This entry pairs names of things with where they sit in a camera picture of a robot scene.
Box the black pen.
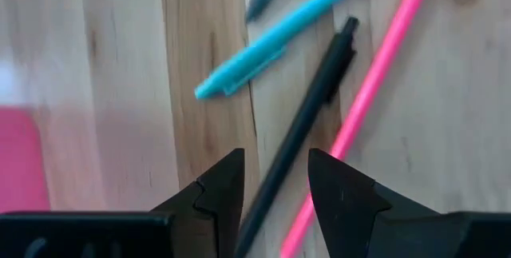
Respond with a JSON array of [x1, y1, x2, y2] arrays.
[[234, 16, 359, 258]]

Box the pink plastic bin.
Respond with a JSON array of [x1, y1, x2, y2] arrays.
[[0, 105, 51, 214]]

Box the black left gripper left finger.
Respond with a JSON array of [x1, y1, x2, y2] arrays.
[[0, 148, 245, 258]]

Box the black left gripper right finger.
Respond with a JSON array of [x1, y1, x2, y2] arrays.
[[307, 148, 511, 258]]

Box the pink pen with orange cap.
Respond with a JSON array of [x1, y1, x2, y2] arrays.
[[279, 0, 442, 258]]

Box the cyan pen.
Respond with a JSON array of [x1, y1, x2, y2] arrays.
[[194, 0, 380, 101]]

